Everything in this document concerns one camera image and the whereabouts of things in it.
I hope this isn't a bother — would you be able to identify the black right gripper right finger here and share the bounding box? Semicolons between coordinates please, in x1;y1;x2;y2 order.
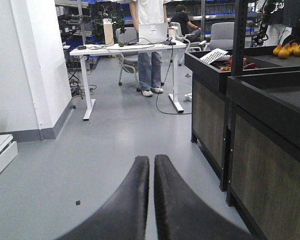
154;154;254;240

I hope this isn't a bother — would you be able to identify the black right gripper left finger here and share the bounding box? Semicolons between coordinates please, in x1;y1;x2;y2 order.
58;156;150;240

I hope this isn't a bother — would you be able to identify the wooden black-framed produce stand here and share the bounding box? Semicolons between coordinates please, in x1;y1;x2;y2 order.
184;46;300;192

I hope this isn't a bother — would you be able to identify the white office desk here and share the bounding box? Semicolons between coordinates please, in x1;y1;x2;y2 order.
69;40;186;121

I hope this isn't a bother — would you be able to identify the silver laptop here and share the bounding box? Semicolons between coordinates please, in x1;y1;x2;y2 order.
138;22;168;45

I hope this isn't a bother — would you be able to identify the standing person in jeans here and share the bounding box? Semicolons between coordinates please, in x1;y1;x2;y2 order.
129;0;169;98

